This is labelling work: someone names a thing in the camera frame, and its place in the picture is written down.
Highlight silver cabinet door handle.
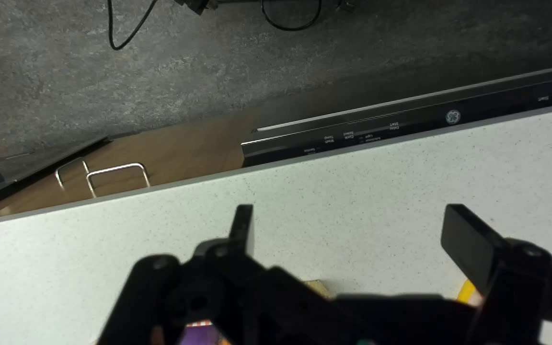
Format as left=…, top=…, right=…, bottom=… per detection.
left=55, top=158, right=90, bottom=191
left=86, top=163, right=151, bottom=198

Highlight wooden cabinet door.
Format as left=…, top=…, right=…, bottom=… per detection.
left=80, top=114, right=257, bottom=199
left=0, top=144, right=95, bottom=223

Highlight coil of black cable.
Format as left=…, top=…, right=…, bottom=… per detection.
left=260, top=0, right=323, bottom=32

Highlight black dishwasher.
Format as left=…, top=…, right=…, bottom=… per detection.
left=241, top=62, right=552, bottom=168

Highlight stand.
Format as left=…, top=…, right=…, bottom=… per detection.
left=174, top=0, right=220, bottom=16

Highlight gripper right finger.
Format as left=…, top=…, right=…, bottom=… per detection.
left=440, top=204, right=552, bottom=345

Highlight tan box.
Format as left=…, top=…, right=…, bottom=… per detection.
left=304, top=279, right=337, bottom=300

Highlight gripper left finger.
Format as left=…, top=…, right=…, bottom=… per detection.
left=96, top=205, right=340, bottom=345

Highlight purple packet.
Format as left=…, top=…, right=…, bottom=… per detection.
left=179, top=322, right=231, bottom=345

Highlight yellow packet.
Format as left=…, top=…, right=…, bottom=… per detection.
left=457, top=279, right=485, bottom=308

